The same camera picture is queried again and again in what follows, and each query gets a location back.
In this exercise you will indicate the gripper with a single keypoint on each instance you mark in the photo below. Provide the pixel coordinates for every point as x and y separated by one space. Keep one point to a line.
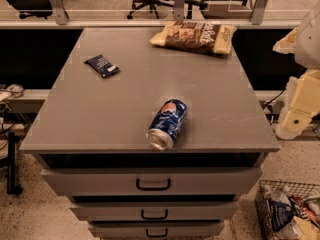
309 45

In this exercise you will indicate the brown chip bag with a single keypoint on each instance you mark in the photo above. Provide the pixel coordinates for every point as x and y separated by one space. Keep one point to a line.
197 37

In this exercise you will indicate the black stand left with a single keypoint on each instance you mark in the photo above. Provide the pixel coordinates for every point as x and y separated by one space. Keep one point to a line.
12 186

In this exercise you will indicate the metal glass railing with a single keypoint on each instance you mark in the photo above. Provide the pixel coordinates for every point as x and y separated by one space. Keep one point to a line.
76 14

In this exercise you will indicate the yellow snack bag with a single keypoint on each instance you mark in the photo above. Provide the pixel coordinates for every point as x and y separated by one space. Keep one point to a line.
306 230

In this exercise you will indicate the red snack bag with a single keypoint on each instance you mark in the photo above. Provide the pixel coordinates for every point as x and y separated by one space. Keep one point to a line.
302 210

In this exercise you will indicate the blue pepsi can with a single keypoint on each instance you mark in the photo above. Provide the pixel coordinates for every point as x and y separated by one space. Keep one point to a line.
167 124

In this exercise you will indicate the middle drawer with black handle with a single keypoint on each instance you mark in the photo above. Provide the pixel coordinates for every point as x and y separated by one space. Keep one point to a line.
154 211

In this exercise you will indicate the wire basket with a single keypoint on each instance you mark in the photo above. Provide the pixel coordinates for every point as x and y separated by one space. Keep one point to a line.
308 192

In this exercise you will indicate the black office chair centre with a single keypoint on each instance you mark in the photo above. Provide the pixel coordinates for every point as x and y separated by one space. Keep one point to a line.
150 4

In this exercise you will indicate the top drawer with black handle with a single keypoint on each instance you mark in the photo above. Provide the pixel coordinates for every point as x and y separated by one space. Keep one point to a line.
151 181

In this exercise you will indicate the dark blue snack packet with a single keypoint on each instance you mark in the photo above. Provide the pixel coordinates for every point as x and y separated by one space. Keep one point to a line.
102 66

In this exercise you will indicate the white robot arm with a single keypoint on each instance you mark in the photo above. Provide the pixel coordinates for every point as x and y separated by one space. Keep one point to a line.
307 44

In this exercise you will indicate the bottom drawer with black handle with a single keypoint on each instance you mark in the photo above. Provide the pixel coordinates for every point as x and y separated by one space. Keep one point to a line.
156 230

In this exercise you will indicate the grey drawer cabinet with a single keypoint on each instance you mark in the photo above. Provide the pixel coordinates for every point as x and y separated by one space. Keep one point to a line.
89 122

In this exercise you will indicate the blue white snack bag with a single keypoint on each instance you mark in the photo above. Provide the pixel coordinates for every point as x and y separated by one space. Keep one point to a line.
281 210

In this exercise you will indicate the drawer with black handle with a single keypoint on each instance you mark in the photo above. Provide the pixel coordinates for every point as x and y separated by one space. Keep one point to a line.
151 181
154 211
156 230

